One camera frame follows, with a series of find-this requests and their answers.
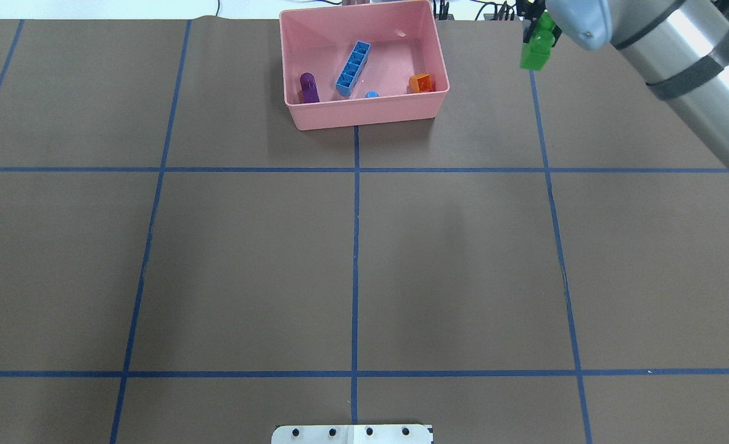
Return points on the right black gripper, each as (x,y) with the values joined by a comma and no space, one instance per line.
(530,31)

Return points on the green block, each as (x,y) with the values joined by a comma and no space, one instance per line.
(539,40)

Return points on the orange block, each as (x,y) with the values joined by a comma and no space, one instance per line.
(421,83)

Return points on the long blue block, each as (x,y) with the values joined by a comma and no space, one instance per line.
(352,69)

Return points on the purple block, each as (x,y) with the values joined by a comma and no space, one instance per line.
(309,88)

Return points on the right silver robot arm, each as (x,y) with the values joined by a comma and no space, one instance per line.
(679,48)

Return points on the pink plastic box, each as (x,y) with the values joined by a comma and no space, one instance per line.
(405,41)

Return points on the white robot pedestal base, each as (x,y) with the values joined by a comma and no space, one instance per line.
(354,433)

